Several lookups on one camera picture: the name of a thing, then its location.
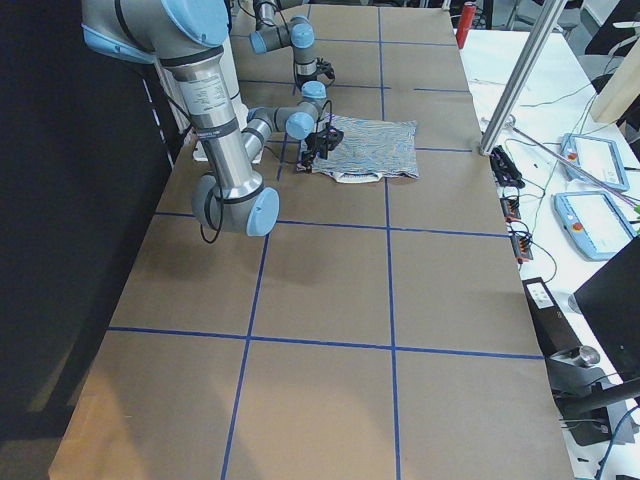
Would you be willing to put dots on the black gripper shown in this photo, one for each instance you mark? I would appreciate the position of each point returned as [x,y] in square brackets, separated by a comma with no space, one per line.
[316,142]
[302,79]

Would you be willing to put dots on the navy white striped polo shirt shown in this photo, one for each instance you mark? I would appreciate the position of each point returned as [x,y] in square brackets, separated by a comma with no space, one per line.
[370,151]

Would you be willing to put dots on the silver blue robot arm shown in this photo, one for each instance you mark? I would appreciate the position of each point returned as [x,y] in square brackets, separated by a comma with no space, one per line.
[189,38]
[274,32]

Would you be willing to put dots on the red cylinder bottle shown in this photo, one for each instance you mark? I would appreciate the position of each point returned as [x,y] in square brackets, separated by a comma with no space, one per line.
[465,23]

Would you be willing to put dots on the black orange usb hub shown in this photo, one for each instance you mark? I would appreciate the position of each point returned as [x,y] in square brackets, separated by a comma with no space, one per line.
[520,236]

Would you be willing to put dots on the far blue teach pendant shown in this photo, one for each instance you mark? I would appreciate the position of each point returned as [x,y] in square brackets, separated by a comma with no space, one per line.
[598,157]

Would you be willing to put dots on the blue teach pendant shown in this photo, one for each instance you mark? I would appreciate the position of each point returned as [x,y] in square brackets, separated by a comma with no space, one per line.
[593,222]
[598,157]

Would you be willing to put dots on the near blue teach pendant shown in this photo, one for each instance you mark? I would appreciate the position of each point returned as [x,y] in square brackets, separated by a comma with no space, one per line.
[593,222]

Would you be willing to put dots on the black box with white label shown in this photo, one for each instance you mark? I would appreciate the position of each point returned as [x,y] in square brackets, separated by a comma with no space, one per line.
[554,333]

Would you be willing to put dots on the black monitor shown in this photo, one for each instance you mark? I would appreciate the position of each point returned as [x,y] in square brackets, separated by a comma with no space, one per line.
[609,302]

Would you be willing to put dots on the black camera clamp device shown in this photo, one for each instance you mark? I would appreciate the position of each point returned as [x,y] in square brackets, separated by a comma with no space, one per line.
[504,169]

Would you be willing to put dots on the aluminium frame post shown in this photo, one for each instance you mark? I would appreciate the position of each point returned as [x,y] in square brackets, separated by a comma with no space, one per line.
[537,38]

